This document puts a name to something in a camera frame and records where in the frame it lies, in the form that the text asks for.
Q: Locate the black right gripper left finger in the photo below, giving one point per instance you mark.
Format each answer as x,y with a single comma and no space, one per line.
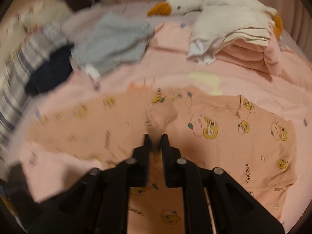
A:
138,164

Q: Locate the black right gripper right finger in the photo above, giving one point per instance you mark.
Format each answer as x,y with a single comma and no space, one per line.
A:
176,169

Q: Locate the peach cartoon print pajama garment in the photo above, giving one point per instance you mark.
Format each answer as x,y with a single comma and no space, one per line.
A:
254,146

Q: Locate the pink folded clothes stack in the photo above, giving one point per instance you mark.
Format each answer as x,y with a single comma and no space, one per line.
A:
253,56

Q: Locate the white cream folded clothes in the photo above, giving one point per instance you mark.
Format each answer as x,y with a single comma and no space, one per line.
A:
220,25

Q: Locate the pink printed duvet cover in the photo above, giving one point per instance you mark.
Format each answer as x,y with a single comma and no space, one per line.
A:
165,65

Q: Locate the navy blue garment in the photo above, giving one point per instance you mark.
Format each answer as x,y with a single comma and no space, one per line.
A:
51,73

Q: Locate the grey small garment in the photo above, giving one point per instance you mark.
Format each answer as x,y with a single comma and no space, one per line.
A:
114,40

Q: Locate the plaid grey white pillow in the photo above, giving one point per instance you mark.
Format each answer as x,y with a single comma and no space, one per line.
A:
19,67

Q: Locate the white goose plush toy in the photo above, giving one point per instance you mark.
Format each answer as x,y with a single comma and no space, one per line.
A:
180,7

